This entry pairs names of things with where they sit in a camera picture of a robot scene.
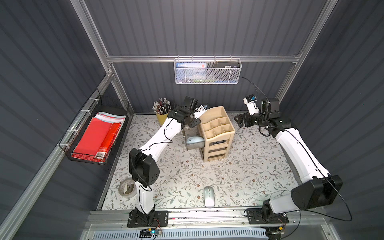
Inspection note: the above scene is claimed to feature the beige drawer organizer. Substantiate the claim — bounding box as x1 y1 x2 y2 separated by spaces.
198 106 236 162

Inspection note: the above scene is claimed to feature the light blue computer mouse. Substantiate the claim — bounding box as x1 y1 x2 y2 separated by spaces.
187 136 205 145

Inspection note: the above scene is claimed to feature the clear top drawer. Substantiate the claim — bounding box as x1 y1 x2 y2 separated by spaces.
184 132 205 151

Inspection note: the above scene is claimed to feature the grey computer mouse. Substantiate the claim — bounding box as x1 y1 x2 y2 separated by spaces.
204 186 215 208

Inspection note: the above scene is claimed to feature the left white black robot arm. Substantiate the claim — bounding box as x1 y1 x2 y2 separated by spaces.
129 97 206 216

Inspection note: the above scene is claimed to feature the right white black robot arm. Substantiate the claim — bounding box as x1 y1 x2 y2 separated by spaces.
235 95 343 218

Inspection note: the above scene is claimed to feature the bottom drawer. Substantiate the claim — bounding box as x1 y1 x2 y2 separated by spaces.
208 154 226 161

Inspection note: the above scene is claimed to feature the bundle of pens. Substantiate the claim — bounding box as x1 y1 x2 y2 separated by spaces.
153 98 172 115

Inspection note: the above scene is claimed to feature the yellow pen cup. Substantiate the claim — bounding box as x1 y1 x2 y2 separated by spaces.
156 110 170 126

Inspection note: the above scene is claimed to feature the blue box in basket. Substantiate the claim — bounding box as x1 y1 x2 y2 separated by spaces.
175 63 207 83

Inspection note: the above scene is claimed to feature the black device in basket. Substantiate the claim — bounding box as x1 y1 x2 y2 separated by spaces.
215 61 241 69

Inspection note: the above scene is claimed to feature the red folder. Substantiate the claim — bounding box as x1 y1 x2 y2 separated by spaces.
71 118 122 163

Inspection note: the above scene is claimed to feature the roll of tape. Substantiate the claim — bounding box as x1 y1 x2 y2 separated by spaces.
118 178 137 198

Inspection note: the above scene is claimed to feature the white ventilation grille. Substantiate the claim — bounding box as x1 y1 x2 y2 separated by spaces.
91 227 268 240

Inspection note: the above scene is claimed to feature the small green circuit board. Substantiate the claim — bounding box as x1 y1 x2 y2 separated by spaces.
139 229 163 239

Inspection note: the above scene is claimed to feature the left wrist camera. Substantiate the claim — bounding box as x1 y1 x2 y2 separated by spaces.
193 105 206 119

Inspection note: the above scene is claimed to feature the white wire wall basket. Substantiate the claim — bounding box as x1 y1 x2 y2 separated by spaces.
174 58 243 85

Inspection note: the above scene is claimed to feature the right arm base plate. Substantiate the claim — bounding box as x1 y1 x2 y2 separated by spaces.
243 208 289 225

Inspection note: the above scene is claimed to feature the black wire side basket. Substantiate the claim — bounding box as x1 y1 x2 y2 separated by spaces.
59 90 129 165

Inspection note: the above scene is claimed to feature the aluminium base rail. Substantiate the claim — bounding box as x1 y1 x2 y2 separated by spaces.
84 207 331 232

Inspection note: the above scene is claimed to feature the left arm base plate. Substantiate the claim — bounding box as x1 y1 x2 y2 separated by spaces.
127 209 169 228

